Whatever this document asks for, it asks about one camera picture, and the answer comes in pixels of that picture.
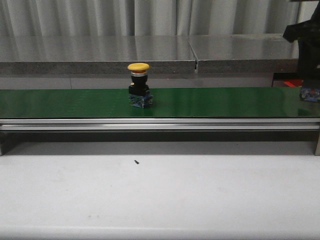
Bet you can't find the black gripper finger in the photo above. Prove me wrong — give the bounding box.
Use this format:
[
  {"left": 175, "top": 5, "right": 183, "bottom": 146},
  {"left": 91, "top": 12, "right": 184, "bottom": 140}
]
[{"left": 283, "top": 11, "right": 320, "bottom": 88}]

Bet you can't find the red mushroom push button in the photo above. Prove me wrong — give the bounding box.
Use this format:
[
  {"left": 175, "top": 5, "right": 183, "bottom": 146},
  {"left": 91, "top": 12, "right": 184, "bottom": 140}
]
[{"left": 299, "top": 86, "right": 320, "bottom": 102}]

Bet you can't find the yellow mushroom push button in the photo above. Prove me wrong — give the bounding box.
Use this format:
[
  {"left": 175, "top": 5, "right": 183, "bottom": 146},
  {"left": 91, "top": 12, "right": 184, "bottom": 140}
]
[{"left": 127, "top": 62, "right": 153, "bottom": 108}]

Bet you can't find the grey stone counter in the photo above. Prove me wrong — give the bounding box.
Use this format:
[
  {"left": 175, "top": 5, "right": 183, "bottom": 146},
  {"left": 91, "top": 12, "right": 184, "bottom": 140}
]
[{"left": 0, "top": 34, "right": 298, "bottom": 90}]

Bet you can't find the red plastic tray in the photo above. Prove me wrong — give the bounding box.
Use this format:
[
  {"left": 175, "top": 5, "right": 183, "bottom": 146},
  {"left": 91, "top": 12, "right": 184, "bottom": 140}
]
[{"left": 283, "top": 79, "right": 303, "bottom": 88}]

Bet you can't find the green conveyor belt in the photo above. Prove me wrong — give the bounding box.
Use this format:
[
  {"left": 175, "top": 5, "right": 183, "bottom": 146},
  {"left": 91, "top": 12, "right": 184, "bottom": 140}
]
[{"left": 0, "top": 87, "right": 320, "bottom": 141}]

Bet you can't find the white curtain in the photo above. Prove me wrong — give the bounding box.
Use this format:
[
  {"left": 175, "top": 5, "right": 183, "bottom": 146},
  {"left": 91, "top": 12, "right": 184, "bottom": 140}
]
[{"left": 0, "top": 0, "right": 317, "bottom": 37}]

